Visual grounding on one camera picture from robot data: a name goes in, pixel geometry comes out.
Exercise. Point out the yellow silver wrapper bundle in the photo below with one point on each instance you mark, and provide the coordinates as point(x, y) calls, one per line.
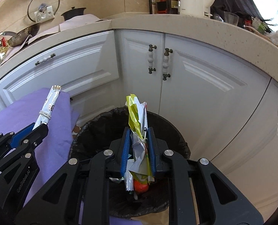
point(136, 119)

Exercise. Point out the wide white drawer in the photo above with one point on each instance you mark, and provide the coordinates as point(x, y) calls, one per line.
point(59, 72)

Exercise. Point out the clear plastic bag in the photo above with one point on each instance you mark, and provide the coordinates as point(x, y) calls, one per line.
point(277, 37)

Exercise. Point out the glass pot lid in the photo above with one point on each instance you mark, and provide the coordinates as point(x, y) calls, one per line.
point(33, 0)

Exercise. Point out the black pot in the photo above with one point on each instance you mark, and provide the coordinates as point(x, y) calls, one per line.
point(73, 13)

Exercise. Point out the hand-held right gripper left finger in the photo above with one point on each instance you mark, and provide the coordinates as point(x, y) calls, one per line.
point(125, 152)

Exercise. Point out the purple tablecloth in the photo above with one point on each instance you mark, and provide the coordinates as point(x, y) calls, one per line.
point(54, 121)

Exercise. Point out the soy sauce bottle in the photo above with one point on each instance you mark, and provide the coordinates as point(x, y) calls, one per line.
point(172, 3)

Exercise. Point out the white cloth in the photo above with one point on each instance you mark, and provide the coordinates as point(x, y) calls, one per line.
point(80, 22)
point(24, 46)

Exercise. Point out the steel wok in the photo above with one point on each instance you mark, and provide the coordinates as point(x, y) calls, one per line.
point(21, 35)

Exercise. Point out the narrow white cabinet door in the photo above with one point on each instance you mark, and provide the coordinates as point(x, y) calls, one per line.
point(136, 86)

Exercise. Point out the glass cup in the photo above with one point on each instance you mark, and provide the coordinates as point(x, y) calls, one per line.
point(231, 17)

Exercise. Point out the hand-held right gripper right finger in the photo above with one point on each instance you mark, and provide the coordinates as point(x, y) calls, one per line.
point(152, 152)

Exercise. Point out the dark olive oil bottle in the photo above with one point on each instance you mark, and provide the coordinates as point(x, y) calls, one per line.
point(152, 2)

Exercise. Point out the white lid holder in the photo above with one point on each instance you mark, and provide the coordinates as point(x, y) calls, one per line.
point(44, 14)

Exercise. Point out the large orange plastic bag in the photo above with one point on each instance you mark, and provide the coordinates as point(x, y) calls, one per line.
point(141, 186)

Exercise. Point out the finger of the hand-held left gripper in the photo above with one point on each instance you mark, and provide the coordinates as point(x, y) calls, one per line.
point(40, 133)
point(23, 133)

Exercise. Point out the trash bin with black bag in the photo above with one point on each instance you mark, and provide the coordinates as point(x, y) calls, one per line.
point(94, 126)

